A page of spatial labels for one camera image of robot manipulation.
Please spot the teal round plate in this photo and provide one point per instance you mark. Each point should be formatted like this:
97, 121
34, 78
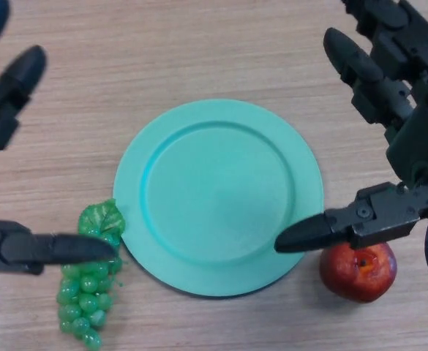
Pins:
217, 194

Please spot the green plastic grape bunch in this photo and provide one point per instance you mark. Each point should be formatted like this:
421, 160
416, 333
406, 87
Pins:
83, 296

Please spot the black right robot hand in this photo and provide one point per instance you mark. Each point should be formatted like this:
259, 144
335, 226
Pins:
422, 131

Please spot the red apple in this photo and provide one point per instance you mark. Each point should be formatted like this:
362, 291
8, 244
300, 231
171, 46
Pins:
356, 278

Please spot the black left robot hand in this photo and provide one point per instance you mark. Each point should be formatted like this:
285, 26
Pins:
1, 117

